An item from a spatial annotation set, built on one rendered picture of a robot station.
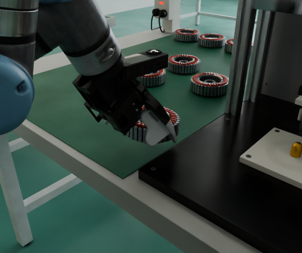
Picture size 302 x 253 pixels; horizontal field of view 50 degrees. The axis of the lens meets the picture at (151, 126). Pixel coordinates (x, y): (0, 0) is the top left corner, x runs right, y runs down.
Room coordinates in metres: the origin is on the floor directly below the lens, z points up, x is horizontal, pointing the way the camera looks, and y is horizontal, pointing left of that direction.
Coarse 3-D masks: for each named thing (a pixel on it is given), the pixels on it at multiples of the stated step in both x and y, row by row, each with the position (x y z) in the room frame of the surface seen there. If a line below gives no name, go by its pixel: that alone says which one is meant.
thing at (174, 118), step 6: (144, 108) 0.60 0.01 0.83; (138, 114) 0.58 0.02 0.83; (168, 114) 0.57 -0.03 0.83; (174, 114) 0.57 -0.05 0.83; (138, 120) 0.58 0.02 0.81; (174, 120) 0.55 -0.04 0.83; (138, 126) 0.52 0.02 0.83; (144, 126) 0.52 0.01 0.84; (174, 126) 0.53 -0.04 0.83; (132, 132) 0.52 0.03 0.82; (138, 132) 0.51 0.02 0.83; (144, 132) 0.51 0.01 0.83; (132, 138) 0.52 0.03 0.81; (138, 138) 0.51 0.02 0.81; (144, 138) 0.51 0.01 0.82; (168, 138) 0.52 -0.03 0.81
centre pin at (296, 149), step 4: (296, 144) 0.50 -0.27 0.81; (300, 144) 0.50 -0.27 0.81; (292, 148) 0.50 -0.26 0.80; (296, 148) 0.50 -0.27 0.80; (300, 148) 0.50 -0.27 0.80; (292, 152) 0.50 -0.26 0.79; (296, 152) 0.50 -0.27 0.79; (300, 152) 0.50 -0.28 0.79; (292, 156) 0.50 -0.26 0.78; (296, 156) 0.50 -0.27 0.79; (300, 156) 0.50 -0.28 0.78
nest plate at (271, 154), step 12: (276, 132) 0.59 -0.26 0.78; (264, 144) 0.54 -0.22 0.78; (276, 144) 0.54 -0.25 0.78; (288, 144) 0.54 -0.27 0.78; (240, 156) 0.50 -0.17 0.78; (252, 156) 0.50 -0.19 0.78; (264, 156) 0.50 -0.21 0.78; (276, 156) 0.50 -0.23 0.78; (288, 156) 0.50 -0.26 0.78; (264, 168) 0.47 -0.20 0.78; (276, 168) 0.46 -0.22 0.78; (288, 168) 0.46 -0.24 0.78; (300, 168) 0.46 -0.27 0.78; (288, 180) 0.44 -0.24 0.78; (300, 180) 0.43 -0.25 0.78
